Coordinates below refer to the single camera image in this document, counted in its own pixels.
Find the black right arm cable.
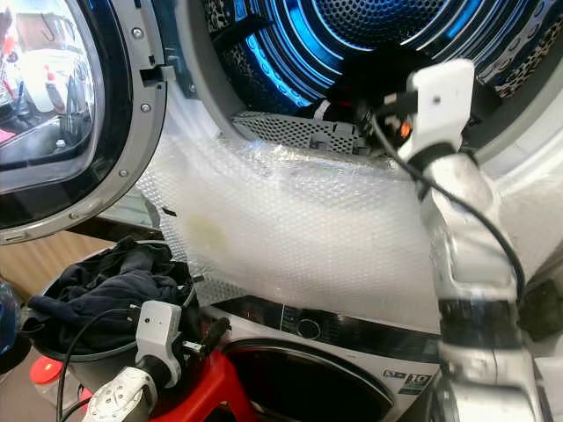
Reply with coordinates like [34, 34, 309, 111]
[368, 91, 529, 302]

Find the clear bubble wrap sheet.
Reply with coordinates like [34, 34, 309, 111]
[136, 84, 442, 333]

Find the silver front-loading washing machine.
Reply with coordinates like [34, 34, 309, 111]
[194, 293, 442, 422]

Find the grey perforated lint filter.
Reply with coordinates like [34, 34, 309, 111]
[231, 111, 363, 156]

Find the red plastic stool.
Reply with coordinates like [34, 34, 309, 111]
[148, 350, 261, 422]

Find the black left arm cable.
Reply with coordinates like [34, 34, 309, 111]
[56, 305, 143, 422]

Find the dark round washing machine door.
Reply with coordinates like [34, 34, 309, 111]
[223, 338, 397, 422]

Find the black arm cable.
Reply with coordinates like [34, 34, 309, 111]
[56, 305, 143, 422]
[368, 91, 529, 302]

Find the dark black clothing item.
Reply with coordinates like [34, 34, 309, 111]
[317, 44, 425, 115]

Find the navy blue garment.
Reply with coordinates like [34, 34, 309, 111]
[28, 267, 156, 353]

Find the round grey dryer door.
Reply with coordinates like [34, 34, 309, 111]
[0, 0, 169, 246]

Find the white tumble dryer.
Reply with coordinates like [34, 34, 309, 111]
[136, 0, 563, 335]

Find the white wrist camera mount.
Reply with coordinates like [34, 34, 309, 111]
[406, 59, 477, 160]
[136, 300, 185, 367]

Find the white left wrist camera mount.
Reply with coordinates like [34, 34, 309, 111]
[136, 300, 185, 367]

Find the black round laundry basket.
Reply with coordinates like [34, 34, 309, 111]
[20, 237, 200, 389]

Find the black crumpled garment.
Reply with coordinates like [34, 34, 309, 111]
[84, 235, 194, 291]

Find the clear jar with red lid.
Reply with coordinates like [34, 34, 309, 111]
[29, 355, 68, 411]

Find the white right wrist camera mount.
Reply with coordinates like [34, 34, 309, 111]
[406, 59, 477, 160]

